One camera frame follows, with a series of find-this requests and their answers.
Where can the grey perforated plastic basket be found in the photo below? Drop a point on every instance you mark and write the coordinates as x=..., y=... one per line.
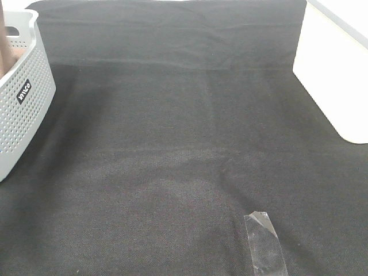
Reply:
x=27, y=89

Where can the brown microfiber towel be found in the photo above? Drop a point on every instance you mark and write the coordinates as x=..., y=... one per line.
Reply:
x=8, y=58

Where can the white plastic storage bin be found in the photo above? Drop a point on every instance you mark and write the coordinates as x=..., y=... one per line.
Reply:
x=331, y=64

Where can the black fabric table cover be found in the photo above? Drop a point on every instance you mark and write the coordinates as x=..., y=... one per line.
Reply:
x=172, y=121

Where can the clear adhesive tape strip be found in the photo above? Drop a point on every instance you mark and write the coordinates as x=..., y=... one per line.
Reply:
x=265, y=249

